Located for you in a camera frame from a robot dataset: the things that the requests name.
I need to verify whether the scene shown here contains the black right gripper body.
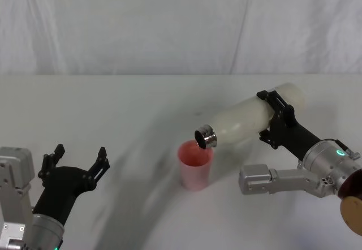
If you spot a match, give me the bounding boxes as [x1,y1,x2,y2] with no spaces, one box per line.
[268,113,322,161]

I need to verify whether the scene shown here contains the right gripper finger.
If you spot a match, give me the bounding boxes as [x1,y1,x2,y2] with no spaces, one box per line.
[258,128,280,150]
[256,89,296,128]

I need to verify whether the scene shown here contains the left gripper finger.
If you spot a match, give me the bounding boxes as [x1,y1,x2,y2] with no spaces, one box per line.
[37,144,67,179]
[84,146,111,191]

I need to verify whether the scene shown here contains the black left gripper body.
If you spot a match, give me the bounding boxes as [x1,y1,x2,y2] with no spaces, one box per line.
[32,166,96,226]

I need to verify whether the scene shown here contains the cream vacuum bottle steel neck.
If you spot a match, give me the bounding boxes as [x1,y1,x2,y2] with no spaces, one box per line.
[193,82,307,150]

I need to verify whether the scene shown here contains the white table cloth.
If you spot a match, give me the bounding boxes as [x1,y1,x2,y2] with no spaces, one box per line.
[0,74,362,250]

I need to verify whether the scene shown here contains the pink cup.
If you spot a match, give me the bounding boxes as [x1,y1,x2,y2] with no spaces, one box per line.
[176,140,214,192]

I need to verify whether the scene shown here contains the white curtain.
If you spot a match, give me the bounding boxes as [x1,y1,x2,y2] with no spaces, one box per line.
[0,0,362,77]

